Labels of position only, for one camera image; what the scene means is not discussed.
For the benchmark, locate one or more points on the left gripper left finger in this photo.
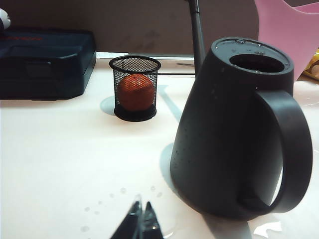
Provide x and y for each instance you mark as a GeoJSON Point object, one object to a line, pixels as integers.
{"type": "Point", "coordinates": [129, 226]}

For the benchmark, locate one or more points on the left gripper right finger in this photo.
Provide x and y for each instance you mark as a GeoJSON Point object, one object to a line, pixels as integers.
{"type": "Point", "coordinates": [150, 224]}

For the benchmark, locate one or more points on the black plastic watering kettle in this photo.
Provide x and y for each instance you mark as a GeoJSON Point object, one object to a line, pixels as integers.
{"type": "Point", "coordinates": [219, 124]}

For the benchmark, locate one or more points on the black mesh pen holder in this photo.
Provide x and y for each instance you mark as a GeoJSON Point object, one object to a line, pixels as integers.
{"type": "Point", "coordinates": [135, 116]}

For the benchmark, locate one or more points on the orange ball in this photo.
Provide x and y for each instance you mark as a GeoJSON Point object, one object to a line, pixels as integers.
{"type": "Point", "coordinates": [134, 92]}

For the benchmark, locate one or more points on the dark blue tool case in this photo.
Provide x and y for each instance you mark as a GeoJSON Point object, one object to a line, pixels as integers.
{"type": "Point", "coordinates": [49, 62]}

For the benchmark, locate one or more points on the brown desk divider panel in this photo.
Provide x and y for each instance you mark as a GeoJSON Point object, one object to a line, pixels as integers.
{"type": "Point", "coordinates": [124, 25]}

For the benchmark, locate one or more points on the yellow potato chips bag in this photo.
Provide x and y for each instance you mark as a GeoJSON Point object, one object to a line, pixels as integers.
{"type": "Point", "coordinates": [314, 67]}

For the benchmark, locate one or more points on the pink plastic watering can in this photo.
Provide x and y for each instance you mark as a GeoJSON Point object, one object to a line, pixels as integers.
{"type": "Point", "coordinates": [286, 32]}

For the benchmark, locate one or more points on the white cylindrical tool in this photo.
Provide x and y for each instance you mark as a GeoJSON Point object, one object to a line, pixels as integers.
{"type": "Point", "coordinates": [3, 21]}

